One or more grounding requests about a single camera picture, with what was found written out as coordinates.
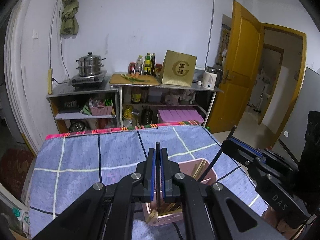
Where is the black chopstick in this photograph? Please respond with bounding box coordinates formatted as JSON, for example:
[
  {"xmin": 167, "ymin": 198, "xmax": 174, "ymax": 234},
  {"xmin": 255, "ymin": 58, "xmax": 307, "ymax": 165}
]
[
  {"xmin": 156, "ymin": 141, "xmax": 161, "ymax": 213},
  {"xmin": 197, "ymin": 125, "xmax": 237, "ymax": 183}
]

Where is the bamboo chopstick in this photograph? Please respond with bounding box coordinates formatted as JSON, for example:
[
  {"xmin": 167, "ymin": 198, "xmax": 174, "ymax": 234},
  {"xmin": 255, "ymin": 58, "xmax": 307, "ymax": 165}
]
[
  {"xmin": 146, "ymin": 209, "xmax": 158, "ymax": 225},
  {"xmin": 190, "ymin": 159, "xmax": 206, "ymax": 180},
  {"xmin": 160, "ymin": 203, "xmax": 181, "ymax": 214}
]

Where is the metal kitchen shelf table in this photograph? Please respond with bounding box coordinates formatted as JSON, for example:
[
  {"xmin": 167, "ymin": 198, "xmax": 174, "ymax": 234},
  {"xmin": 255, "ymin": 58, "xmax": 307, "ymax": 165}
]
[{"xmin": 109, "ymin": 74, "xmax": 224, "ymax": 128}]

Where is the person's right hand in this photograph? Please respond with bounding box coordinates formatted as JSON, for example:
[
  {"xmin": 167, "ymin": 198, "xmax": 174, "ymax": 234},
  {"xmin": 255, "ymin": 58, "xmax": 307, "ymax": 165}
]
[{"xmin": 261, "ymin": 206, "xmax": 315, "ymax": 239}]

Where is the pink plastic chopstick basket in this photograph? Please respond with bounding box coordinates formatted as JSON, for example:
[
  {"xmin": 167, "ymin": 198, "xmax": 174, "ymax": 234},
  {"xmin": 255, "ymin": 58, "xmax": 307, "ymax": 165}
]
[{"xmin": 141, "ymin": 157, "xmax": 218, "ymax": 228}]

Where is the pink storage box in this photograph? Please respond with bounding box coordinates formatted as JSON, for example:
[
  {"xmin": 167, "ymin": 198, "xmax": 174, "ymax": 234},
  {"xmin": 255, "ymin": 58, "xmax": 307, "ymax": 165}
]
[{"xmin": 157, "ymin": 108, "xmax": 204, "ymax": 124}]

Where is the yellow wooden door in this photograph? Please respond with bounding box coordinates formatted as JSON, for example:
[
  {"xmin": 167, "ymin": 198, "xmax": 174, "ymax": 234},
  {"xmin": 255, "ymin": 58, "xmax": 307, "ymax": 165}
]
[{"xmin": 207, "ymin": 1, "xmax": 264, "ymax": 133}]

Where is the white electric kettle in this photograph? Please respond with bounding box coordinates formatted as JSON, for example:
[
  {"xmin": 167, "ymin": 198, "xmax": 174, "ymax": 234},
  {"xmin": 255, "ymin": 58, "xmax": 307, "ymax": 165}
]
[{"xmin": 202, "ymin": 67, "xmax": 223, "ymax": 89}]

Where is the pink woven basket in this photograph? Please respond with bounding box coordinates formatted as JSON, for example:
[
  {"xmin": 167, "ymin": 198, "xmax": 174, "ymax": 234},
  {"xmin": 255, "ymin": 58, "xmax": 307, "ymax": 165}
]
[{"xmin": 89, "ymin": 105, "xmax": 113, "ymax": 116}]

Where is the blue checked tablecloth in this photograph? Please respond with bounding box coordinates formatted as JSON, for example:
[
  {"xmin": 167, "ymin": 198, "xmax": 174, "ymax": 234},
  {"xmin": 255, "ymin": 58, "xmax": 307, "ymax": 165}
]
[{"xmin": 29, "ymin": 125, "xmax": 267, "ymax": 239}]

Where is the wooden cutting board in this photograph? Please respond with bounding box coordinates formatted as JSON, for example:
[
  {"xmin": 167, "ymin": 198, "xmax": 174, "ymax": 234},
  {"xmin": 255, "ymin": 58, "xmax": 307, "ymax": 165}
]
[{"xmin": 110, "ymin": 73, "xmax": 159, "ymax": 86}]

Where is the gold paper gift bag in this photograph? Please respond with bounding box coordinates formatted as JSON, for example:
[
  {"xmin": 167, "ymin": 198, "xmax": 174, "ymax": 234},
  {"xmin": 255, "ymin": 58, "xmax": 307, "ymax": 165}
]
[{"xmin": 160, "ymin": 50, "xmax": 197, "ymax": 87}]

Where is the red jar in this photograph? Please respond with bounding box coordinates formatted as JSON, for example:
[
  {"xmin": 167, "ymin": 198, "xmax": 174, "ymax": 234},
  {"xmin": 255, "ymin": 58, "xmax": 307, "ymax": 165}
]
[{"xmin": 129, "ymin": 62, "xmax": 136, "ymax": 74}]

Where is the clear plastic bottle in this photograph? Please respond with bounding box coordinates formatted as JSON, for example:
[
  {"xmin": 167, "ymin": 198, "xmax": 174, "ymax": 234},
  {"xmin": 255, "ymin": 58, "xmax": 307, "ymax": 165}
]
[{"xmin": 135, "ymin": 55, "xmax": 143, "ymax": 75}]

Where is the induction cooker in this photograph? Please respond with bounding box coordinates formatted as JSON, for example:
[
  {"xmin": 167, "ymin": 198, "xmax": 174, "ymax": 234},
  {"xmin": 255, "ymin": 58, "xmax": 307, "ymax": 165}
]
[{"xmin": 68, "ymin": 70, "xmax": 107, "ymax": 88}]

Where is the dark sauce bottle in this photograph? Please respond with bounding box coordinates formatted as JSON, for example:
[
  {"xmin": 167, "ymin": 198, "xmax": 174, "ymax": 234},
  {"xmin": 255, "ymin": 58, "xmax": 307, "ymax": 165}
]
[{"xmin": 150, "ymin": 53, "xmax": 156, "ymax": 75}]

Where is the stainless steel steamer pot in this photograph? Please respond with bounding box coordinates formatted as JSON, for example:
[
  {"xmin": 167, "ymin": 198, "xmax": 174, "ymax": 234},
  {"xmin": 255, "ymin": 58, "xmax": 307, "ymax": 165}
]
[{"xmin": 76, "ymin": 52, "xmax": 105, "ymax": 77}]

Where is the yellow power strip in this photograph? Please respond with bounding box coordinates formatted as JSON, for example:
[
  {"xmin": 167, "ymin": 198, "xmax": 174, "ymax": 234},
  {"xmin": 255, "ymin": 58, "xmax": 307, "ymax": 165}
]
[{"xmin": 48, "ymin": 68, "xmax": 53, "ymax": 95}]

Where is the green hanging cloth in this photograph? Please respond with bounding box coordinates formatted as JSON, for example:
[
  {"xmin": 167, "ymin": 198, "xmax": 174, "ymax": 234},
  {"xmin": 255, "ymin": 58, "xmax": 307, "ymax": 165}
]
[{"xmin": 60, "ymin": 0, "xmax": 79, "ymax": 35}]

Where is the white wall switch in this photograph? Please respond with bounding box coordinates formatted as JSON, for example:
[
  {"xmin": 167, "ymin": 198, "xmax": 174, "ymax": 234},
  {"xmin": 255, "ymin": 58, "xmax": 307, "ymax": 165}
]
[{"xmin": 32, "ymin": 29, "xmax": 39, "ymax": 40}]

